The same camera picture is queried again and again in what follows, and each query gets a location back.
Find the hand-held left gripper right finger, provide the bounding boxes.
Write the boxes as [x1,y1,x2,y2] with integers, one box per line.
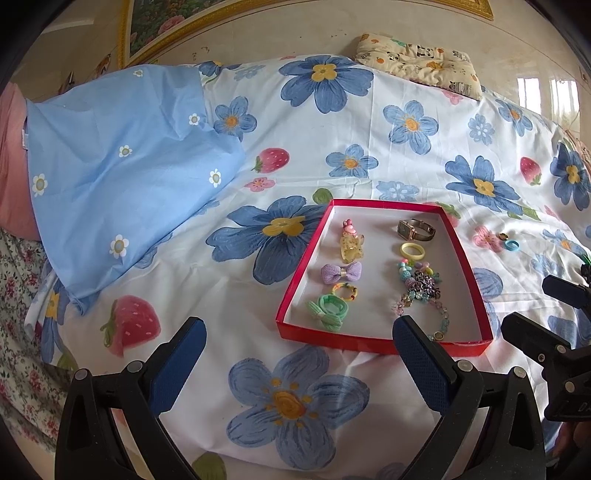
[392,315,548,480]

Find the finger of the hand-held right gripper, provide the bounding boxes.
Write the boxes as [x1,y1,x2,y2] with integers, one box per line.
[542,274,591,311]
[501,313,591,384]

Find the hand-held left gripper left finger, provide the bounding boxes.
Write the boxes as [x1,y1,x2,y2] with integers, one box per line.
[54,316,208,480]

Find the pastel bead bracelet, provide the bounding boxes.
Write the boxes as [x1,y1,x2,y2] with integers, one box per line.
[393,295,451,342]

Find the dark charm bracelet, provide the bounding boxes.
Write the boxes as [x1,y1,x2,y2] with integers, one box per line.
[402,271,443,301]

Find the colourful beaded bracelet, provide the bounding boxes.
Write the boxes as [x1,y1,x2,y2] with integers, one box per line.
[394,259,437,282]

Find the red cardboard box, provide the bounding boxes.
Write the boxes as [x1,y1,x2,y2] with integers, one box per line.
[276,198,494,357]

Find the green bow hair tie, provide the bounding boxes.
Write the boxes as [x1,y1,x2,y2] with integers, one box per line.
[307,295,352,332]

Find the purple bow hair clip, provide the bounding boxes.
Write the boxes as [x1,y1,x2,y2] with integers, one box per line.
[320,261,364,284]

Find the yellow claw hair clip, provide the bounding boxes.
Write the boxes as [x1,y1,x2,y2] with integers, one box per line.
[339,233,368,263]

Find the gold wristwatch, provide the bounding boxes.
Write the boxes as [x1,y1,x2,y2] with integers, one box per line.
[398,218,437,242]

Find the small-flower patterned cloth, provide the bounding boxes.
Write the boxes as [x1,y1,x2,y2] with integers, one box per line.
[0,228,81,444]

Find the light blue pillow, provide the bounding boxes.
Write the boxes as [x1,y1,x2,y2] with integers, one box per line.
[23,65,246,315]

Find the floral printed blanket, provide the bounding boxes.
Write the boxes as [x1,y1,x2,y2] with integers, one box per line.
[25,54,591,480]

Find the pink cloth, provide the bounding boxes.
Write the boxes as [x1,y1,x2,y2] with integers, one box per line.
[0,83,42,241]

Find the panda print pillow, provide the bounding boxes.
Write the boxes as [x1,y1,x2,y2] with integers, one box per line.
[355,32,483,101]

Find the gold framed painting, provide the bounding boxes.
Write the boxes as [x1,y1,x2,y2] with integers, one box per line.
[119,0,495,70]

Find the cartoon wall sticker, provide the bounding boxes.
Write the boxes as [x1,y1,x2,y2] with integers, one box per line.
[92,53,114,79]

